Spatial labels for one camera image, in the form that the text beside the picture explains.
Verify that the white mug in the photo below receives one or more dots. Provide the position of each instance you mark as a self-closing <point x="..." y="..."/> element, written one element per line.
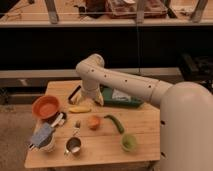
<point x="49" y="145"/>

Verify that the clear plastic bag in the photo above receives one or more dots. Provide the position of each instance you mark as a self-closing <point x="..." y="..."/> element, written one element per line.
<point x="121" y="96"/>

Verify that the orange fruit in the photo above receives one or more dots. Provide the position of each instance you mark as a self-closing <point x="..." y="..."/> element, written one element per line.
<point x="94" y="122"/>

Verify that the green plastic cup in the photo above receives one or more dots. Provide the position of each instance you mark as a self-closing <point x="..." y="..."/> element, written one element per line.
<point x="128" y="142"/>

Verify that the green plastic tray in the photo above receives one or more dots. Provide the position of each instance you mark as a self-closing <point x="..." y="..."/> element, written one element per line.
<point x="109" y="101"/>

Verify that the orange plastic bowl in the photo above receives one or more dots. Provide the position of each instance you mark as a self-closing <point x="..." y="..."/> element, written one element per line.
<point x="45" y="106"/>

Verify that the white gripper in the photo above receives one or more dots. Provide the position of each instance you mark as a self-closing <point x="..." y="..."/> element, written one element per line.
<point x="89" y="89"/>

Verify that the blue cloth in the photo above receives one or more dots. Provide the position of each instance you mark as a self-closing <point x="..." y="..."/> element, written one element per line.
<point x="42" y="137"/>

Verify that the white handled brush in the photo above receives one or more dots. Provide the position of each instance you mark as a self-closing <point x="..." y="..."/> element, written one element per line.
<point x="59" y="121"/>

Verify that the green chili pepper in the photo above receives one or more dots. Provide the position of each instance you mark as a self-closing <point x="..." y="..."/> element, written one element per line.
<point x="117" y="123"/>

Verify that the wooden shelf rail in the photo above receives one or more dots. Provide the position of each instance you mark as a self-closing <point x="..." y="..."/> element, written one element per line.
<point x="68" y="73"/>

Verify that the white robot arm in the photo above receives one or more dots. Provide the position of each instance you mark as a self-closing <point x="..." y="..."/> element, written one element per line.
<point x="186" y="112"/>

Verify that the metal measuring cup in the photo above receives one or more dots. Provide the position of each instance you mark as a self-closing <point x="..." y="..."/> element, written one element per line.
<point x="73" y="146"/>

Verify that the black whiteboard eraser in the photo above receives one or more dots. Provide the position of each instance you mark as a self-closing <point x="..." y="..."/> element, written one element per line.
<point x="71" y="96"/>

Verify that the yellow banana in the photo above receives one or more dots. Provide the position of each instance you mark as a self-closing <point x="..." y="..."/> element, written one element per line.
<point x="79" y="109"/>

